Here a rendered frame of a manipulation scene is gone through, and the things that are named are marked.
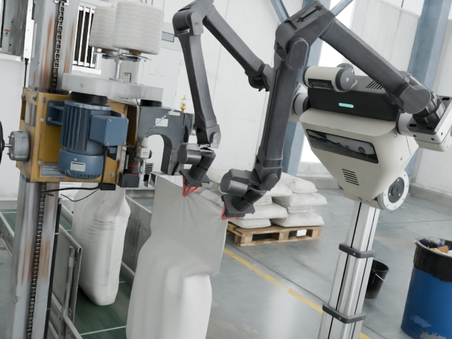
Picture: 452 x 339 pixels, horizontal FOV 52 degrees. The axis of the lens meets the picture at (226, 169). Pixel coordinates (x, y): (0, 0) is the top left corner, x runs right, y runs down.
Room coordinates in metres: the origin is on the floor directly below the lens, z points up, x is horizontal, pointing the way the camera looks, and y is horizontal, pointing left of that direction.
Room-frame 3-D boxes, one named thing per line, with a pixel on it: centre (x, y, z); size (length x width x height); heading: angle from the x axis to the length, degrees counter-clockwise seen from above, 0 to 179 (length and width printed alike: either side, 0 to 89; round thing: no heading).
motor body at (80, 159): (1.54, 0.49, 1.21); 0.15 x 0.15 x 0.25
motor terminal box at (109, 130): (1.49, 0.40, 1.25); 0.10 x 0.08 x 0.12; 152
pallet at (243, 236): (5.03, -0.46, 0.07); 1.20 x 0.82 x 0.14; 129
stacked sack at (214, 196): (4.99, -0.12, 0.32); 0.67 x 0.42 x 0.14; 131
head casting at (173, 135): (1.98, 0.36, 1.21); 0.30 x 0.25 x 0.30; 37
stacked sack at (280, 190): (4.68, -0.37, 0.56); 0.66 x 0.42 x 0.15; 127
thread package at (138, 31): (1.63, 0.38, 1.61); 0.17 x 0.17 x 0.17
